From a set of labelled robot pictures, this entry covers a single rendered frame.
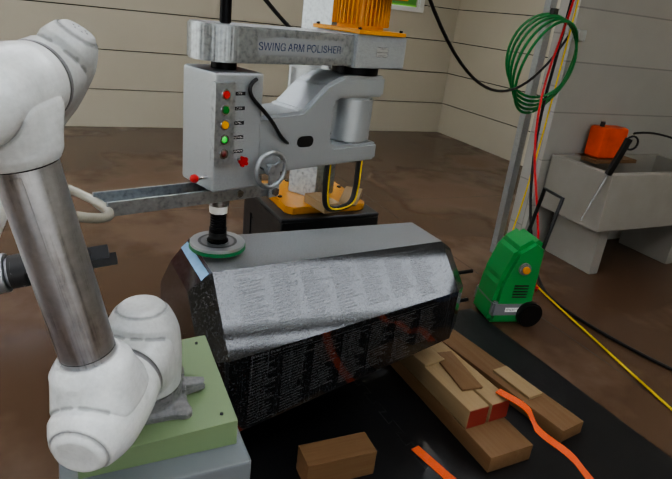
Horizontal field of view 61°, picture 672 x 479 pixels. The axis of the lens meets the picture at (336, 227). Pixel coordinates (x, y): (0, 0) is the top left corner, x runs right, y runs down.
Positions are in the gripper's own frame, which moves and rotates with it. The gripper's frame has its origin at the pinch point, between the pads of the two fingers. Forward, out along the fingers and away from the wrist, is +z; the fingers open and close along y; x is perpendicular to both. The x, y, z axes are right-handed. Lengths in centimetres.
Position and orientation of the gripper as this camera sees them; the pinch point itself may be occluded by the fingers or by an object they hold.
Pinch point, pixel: (107, 255)
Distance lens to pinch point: 140.1
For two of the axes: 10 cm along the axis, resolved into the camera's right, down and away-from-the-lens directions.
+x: -2.0, -9.7, 1.2
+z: 9.5, -1.7, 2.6
